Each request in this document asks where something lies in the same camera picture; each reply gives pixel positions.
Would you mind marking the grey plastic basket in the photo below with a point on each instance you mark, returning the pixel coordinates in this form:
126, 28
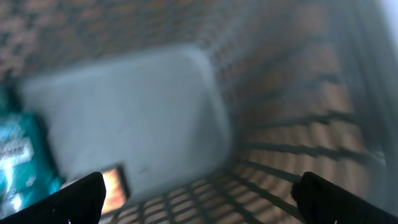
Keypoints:
214, 108

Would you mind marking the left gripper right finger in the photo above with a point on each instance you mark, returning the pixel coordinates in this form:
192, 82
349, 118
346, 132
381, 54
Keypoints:
322, 202

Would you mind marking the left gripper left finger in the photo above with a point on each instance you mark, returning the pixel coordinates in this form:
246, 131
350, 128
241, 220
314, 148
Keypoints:
80, 202

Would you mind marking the teal mouthwash bottle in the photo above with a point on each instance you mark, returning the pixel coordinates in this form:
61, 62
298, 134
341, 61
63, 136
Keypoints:
28, 171

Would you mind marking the orange small packet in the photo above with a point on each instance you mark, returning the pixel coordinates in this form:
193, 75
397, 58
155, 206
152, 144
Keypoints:
117, 189

